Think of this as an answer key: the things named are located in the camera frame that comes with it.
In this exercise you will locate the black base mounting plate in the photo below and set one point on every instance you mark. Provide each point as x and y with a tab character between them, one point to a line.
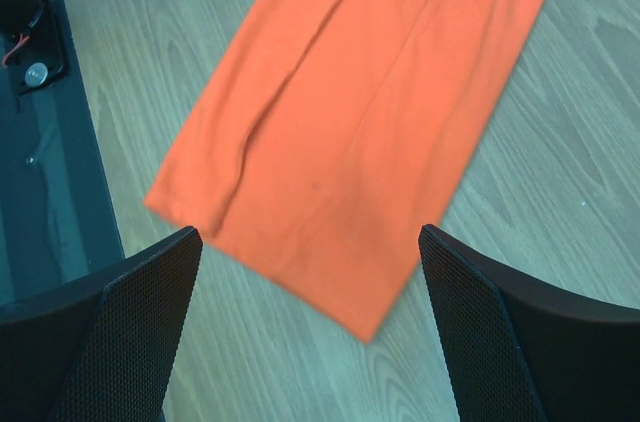
57	218

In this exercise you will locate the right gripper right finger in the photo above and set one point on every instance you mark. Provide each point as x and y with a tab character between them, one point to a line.
520	349

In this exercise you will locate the orange t-shirt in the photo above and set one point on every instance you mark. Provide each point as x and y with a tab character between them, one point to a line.
331	132

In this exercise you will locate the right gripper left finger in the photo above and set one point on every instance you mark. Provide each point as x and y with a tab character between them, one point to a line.
101	347

